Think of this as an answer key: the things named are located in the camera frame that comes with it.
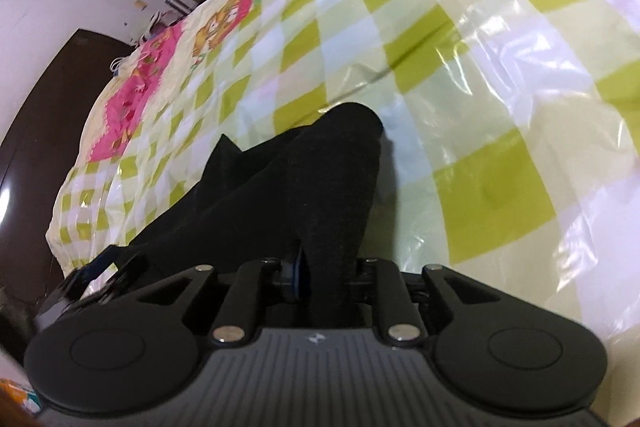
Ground white bag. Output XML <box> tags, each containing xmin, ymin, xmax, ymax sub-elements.
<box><xmin>145</xmin><ymin>9</ymin><xmax>176</xmax><ymax>40</ymax></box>

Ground printed checkered quilt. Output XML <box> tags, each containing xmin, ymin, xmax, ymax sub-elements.
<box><xmin>45</xmin><ymin>0</ymin><xmax>640</xmax><ymax>423</ymax></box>

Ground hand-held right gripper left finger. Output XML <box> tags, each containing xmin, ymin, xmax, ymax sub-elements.
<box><xmin>132</xmin><ymin>246</ymin><xmax>308</xmax><ymax>349</ymax></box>

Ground dark wooden headboard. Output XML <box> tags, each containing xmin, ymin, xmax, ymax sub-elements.
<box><xmin>0</xmin><ymin>28</ymin><xmax>151</xmax><ymax>358</ymax></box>

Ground black pants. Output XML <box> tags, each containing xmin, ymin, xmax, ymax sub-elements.
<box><xmin>120</xmin><ymin>103</ymin><xmax>386</xmax><ymax>328</ymax></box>

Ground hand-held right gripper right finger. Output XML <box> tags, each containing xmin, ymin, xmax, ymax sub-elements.
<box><xmin>357</xmin><ymin>257</ymin><xmax>488</xmax><ymax>348</ymax></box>

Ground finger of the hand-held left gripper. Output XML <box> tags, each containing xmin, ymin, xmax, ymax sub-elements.
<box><xmin>102</xmin><ymin>253</ymin><xmax>149</xmax><ymax>300</ymax></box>
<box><xmin>65</xmin><ymin>246</ymin><xmax>121</xmax><ymax>290</ymax></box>

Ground orange packet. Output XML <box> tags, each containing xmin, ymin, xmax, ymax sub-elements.
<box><xmin>0</xmin><ymin>379</ymin><xmax>38</xmax><ymax>415</ymax></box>

